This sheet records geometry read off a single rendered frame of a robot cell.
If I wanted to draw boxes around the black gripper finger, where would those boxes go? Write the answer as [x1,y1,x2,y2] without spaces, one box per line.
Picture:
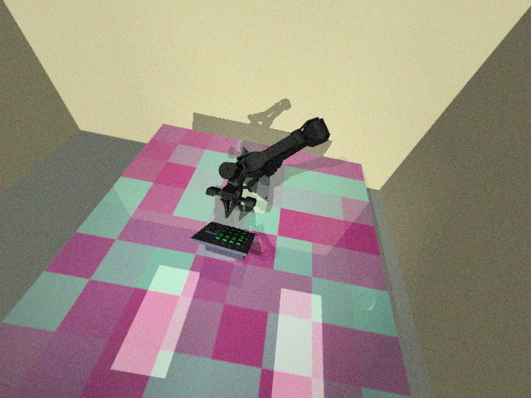
[227,202,241,218]
[220,199,230,218]

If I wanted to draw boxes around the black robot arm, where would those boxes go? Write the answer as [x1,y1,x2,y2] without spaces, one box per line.
[219,117,330,201]

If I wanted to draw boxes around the dark grey switch panel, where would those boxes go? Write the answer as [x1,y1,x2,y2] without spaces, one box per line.
[190,222,256,260]

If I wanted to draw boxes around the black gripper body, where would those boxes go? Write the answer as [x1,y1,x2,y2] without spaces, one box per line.
[206,179,256,208]

